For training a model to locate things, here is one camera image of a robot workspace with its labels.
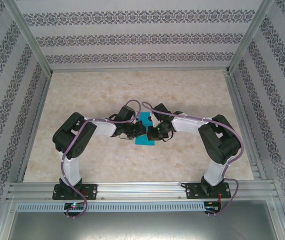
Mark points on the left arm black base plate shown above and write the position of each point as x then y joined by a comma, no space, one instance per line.
91,191

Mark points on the aluminium corner post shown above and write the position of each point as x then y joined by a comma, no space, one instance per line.
30,37
248,37

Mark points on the aluminium table edge rail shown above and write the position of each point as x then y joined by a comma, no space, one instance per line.
240,112
140,70
35,125

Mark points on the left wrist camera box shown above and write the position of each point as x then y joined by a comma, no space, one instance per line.
134,121

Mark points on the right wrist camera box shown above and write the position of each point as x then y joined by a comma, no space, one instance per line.
154,120

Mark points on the teal square paper sheet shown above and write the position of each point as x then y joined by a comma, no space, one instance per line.
143,142

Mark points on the aluminium mounting rail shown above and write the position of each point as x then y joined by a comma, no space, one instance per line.
142,190

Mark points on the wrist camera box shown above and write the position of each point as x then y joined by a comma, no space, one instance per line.
154,120
134,121

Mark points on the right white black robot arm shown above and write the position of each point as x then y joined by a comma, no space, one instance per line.
215,142

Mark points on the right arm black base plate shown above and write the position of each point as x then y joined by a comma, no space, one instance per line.
192,191

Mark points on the grey metal sheet panel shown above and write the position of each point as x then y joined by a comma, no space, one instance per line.
142,227

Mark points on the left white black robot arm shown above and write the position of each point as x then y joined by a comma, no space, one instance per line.
65,140

